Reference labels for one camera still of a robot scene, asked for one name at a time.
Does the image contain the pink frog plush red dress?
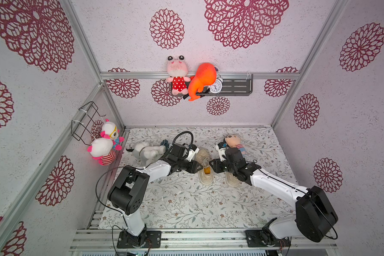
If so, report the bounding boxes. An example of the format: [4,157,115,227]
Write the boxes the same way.
[166,55,191,96]

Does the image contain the black wire wall basket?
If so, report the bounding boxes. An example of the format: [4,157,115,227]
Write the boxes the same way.
[70,101,106,146]

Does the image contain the orange plush toy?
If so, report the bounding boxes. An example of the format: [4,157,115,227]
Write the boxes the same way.
[188,63,217,101]

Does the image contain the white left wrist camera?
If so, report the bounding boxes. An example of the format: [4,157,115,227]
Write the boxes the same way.
[186,145,199,162]

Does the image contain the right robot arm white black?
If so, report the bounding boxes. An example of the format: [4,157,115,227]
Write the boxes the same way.
[209,148,338,246]

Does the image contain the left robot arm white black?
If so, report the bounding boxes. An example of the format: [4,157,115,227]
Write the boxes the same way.
[107,144,203,237]

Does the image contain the aluminium front rail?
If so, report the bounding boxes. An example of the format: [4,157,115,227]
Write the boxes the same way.
[68,228,337,253]

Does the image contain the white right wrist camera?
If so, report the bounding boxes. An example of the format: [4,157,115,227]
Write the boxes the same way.
[215,142,227,162]

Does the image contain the beige lace sneaker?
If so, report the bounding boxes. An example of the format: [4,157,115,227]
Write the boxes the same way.
[196,148,214,186]
[225,172,241,188]

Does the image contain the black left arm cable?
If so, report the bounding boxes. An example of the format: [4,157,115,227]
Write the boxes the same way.
[95,131,194,231]

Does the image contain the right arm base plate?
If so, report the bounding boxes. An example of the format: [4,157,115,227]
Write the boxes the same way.
[245,229,291,248]

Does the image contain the teal handheld device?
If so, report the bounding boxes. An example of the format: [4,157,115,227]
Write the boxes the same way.
[161,140,169,150]

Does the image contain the white plush yellow glasses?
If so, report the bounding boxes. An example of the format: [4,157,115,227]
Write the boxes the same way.
[100,119,124,151]

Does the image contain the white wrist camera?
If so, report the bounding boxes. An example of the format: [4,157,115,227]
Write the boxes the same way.
[215,142,227,162]
[186,145,199,162]

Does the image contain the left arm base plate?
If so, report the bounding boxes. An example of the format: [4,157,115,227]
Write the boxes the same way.
[116,230,162,249]

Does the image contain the white plush red striped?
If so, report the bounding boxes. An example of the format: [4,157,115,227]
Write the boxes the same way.
[87,138,116,165]

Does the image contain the grey metal wall shelf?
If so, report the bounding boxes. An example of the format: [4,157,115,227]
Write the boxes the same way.
[182,74,253,97]

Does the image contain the doll plush striped shirt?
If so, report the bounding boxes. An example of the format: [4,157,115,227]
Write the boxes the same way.
[225,134,246,156]

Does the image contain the white fluffy plush dog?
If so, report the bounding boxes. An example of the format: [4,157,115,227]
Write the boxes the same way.
[127,141,166,166]

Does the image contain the white alarm clock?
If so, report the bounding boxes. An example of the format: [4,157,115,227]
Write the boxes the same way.
[209,77,224,94]

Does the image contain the yellow insole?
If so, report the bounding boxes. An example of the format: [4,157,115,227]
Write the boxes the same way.
[203,167,211,175]

